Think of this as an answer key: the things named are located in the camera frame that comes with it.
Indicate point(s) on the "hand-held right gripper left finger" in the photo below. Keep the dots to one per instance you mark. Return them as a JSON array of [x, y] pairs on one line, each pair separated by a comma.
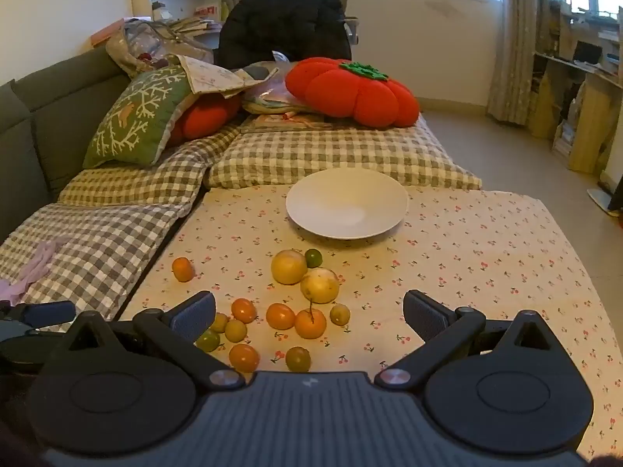
[[194, 314]]

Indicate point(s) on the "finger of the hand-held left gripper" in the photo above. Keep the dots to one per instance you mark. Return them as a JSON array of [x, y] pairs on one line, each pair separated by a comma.
[[44, 314]]

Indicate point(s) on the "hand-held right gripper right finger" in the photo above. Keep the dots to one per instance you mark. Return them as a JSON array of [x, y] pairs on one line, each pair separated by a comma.
[[423, 316]]

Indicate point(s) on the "small dark green tangerine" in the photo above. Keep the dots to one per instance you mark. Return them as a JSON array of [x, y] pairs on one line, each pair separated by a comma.
[[314, 257], [208, 341]]

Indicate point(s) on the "small orange tangerine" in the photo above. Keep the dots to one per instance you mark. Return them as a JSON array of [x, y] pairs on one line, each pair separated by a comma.
[[310, 325], [243, 310], [281, 316], [244, 357], [183, 269]]

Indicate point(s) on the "large pale yellow fruit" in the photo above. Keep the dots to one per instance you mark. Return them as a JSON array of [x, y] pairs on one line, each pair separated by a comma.
[[320, 285], [288, 266]]

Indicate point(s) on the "white ribbed plate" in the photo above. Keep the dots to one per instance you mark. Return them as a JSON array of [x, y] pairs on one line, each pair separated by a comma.
[[340, 204]]

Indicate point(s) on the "pink cloth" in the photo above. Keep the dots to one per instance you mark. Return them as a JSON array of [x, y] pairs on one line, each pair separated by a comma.
[[29, 272]]

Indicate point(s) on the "cherry print cloth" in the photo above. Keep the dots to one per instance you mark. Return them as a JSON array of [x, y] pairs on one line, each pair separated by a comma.
[[486, 253]]

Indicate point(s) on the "grey checked blanket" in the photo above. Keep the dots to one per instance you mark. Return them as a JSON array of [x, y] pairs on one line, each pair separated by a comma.
[[97, 233]]

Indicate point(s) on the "grey checked pillow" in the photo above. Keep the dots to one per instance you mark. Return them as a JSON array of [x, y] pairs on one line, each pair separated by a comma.
[[301, 155]]

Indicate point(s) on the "grey-green sofa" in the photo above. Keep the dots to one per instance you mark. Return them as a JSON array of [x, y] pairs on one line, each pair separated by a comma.
[[48, 121]]

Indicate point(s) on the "plain red cushion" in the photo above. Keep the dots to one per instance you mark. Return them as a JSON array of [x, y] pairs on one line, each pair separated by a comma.
[[204, 114]]

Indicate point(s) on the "green branch pattern cushion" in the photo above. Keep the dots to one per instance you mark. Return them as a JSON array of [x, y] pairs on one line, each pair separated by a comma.
[[131, 116]]

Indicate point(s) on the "white stand base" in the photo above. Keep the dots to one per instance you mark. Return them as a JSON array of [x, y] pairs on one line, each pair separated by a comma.
[[601, 197]]

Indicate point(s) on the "stack of magazines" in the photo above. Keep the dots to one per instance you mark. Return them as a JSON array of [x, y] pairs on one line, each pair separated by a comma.
[[292, 121]]

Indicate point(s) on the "pile of plastic bags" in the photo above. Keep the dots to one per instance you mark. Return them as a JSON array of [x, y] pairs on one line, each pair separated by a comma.
[[267, 92]]

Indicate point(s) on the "red tomato shaped cushion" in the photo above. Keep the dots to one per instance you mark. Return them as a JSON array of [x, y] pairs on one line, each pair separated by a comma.
[[350, 92]]

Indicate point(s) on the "beige floral cloth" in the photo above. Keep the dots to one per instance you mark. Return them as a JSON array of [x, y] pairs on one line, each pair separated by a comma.
[[214, 75]]

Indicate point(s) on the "wooden shelf unit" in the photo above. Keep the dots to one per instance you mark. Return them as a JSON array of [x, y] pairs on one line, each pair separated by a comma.
[[589, 107]]

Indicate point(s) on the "clear plastic storage bag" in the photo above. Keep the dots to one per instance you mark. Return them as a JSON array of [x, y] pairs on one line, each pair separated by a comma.
[[146, 39]]

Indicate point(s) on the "orange flat box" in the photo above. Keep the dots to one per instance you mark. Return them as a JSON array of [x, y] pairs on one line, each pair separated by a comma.
[[109, 31]]

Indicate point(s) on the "grey office chair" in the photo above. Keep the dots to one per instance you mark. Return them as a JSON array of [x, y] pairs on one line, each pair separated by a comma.
[[351, 27]]

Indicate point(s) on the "black jacket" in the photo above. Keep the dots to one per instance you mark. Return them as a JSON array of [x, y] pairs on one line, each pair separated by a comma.
[[287, 14]]

